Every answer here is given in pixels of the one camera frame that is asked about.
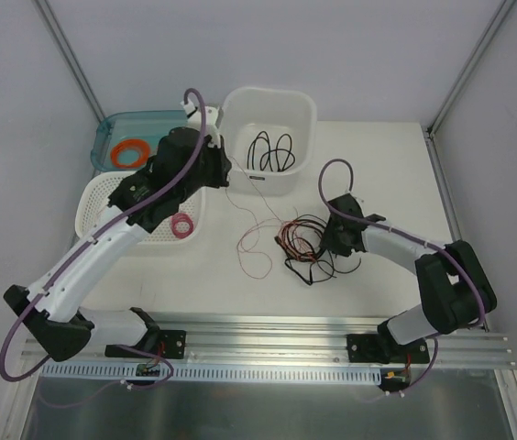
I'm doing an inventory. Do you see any aluminium mounting rail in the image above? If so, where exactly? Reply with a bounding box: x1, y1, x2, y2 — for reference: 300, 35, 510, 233
19, 313, 514, 368

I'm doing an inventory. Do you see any right aluminium frame post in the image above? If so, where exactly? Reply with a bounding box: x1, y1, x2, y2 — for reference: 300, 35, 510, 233
425, 0, 517, 138

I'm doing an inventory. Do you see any aluminium frame post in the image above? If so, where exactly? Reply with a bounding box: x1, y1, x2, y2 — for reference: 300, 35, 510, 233
425, 0, 517, 138
32, 0, 106, 123

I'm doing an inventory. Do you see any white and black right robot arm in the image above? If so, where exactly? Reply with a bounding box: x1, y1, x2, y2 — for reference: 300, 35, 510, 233
322, 193, 497, 365

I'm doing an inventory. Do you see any coiled orange cable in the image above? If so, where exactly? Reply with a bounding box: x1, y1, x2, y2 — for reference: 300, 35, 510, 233
110, 138, 152, 170

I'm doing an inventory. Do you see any coiled pink cable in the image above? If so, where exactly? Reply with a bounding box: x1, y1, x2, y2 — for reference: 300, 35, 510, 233
170, 210, 196, 238

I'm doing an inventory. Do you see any white slotted cable duct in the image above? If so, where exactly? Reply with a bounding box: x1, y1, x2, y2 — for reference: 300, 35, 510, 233
41, 361, 381, 386

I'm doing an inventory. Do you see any left aluminium frame post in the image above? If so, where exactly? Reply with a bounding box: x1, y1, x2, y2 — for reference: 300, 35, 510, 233
32, 0, 106, 123

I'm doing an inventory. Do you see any white deep plastic tub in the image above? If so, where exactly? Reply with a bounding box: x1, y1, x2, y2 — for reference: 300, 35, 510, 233
220, 86, 317, 196

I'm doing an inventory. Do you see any black cable in tub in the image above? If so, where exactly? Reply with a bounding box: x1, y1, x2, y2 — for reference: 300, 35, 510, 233
247, 130, 297, 174

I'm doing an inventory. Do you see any orange cable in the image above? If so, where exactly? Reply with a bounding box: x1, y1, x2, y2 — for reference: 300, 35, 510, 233
110, 138, 152, 170
276, 219, 328, 262

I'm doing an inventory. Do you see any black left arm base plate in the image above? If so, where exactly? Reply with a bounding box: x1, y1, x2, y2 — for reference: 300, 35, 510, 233
104, 327, 187, 359

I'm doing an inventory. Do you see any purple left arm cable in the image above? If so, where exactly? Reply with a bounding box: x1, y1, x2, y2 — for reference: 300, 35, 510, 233
0, 88, 207, 382

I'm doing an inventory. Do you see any teal transparent plastic bin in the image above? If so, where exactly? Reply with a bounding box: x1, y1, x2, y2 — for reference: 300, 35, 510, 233
90, 110, 187, 172

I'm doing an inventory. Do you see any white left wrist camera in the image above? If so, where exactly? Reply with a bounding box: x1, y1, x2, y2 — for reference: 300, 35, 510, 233
180, 103, 223, 148

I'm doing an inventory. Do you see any white perforated plastic basket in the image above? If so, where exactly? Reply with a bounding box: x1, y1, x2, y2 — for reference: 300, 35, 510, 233
74, 171, 206, 256

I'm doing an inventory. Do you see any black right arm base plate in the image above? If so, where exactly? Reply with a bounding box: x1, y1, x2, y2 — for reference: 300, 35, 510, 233
346, 334, 430, 365

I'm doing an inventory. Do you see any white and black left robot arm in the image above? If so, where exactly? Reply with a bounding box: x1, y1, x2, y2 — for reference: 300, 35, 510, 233
4, 126, 232, 362

